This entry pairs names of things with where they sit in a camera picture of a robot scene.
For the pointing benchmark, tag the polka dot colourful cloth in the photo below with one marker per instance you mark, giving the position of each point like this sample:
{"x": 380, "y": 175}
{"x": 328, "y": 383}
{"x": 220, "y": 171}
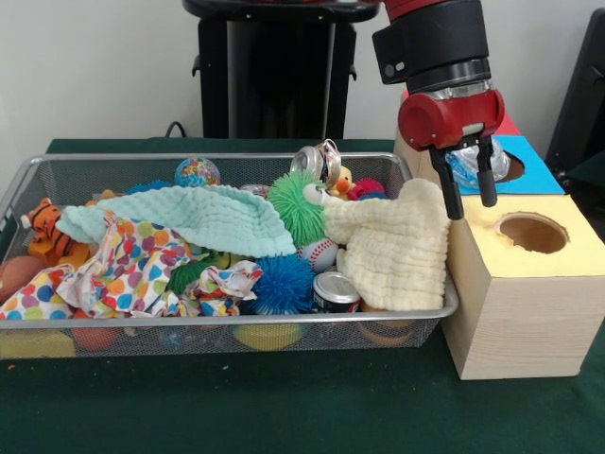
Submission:
{"x": 104, "y": 274}

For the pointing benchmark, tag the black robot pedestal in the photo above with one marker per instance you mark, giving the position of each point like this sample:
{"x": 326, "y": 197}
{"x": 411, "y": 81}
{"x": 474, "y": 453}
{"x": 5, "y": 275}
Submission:
{"x": 284, "y": 85}

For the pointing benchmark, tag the blue spiky rubber ball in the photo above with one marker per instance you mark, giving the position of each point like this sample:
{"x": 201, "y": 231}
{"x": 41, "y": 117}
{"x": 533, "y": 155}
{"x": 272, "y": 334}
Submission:
{"x": 284, "y": 284}

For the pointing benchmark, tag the cream knitted cloth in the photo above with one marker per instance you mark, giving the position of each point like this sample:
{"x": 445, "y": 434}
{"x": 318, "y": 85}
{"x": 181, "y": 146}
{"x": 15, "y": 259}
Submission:
{"x": 402, "y": 241}

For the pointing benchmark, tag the brown toy football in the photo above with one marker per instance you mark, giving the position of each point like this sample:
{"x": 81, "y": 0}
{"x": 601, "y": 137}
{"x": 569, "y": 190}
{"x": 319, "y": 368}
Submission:
{"x": 14, "y": 276}

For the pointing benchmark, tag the wooden box with three holes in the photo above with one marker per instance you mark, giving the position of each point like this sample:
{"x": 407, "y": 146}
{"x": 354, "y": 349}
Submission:
{"x": 510, "y": 322}

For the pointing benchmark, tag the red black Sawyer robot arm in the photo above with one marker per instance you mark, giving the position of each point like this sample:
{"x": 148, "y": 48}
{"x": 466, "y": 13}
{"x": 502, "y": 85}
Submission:
{"x": 435, "y": 43}

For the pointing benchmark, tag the small globe ball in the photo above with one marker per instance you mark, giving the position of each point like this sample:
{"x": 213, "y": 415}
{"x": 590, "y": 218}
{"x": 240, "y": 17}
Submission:
{"x": 197, "y": 172}

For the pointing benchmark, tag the crushed silver can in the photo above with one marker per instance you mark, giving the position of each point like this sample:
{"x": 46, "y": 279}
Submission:
{"x": 317, "y": 159}

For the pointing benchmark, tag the black upright panel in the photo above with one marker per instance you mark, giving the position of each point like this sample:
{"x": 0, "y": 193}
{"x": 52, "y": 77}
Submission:
{"x": 581, "y": 95}

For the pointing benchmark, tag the white baseball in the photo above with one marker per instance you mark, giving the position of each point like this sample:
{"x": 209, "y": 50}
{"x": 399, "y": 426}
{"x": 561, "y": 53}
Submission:
{"x": 319, "y": 253}

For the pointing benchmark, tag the clear plastic bottle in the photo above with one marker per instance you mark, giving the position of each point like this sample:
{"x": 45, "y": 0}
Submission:
{"x": 468, "y": 165}

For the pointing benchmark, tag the mint green fuzzy cloth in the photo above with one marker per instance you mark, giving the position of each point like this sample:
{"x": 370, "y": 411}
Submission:
{"x": 189, "y": 214}

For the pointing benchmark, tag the green spiky rubber ball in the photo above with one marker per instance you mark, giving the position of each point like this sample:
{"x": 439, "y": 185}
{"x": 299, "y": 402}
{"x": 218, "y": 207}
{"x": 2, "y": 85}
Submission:
{"x": 298, "y": 204}

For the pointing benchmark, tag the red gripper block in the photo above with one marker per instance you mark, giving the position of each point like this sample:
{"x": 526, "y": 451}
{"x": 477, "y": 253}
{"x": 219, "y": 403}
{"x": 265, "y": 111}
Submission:
{"x": 449, "y": 118}

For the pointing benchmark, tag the black labelled silver can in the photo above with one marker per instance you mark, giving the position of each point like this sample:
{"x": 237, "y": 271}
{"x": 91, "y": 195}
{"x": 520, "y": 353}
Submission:
{"x": 336, "y": 291}

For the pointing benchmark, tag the dark green side table cloth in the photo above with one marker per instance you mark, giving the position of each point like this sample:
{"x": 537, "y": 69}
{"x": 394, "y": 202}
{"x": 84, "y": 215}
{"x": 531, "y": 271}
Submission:
{"x": 591, "y": 172}

